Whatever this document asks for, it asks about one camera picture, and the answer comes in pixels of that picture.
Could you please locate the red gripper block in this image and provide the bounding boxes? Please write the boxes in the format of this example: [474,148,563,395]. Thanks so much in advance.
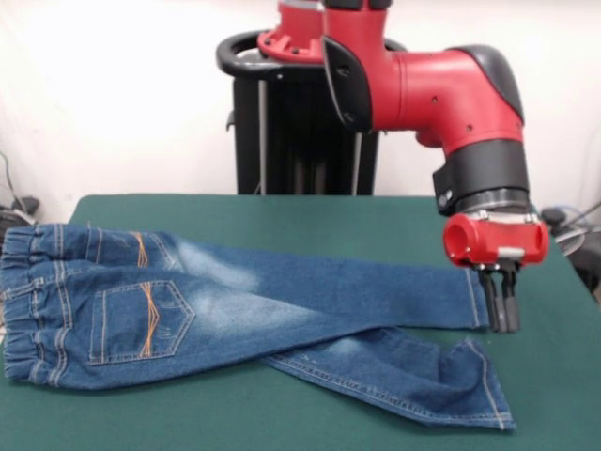
[442,210,550,334]

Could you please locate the blue denim jeans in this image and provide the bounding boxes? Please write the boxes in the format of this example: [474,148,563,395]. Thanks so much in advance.
[0,223,516,432]

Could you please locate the black office chair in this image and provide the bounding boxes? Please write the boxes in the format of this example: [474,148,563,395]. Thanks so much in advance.
[540,206,601,304]

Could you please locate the dark green table cloth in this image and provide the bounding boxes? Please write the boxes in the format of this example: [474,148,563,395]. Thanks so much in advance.
[0,194,601,451]

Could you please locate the light blue cable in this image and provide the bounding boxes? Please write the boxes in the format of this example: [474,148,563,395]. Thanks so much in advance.
[552,202,593,222]

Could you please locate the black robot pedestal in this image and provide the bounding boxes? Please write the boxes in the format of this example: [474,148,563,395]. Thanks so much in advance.
[215,30,409,196]

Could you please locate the black cable tangle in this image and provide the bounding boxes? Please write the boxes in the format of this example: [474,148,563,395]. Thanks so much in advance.
[0,149,41,226]

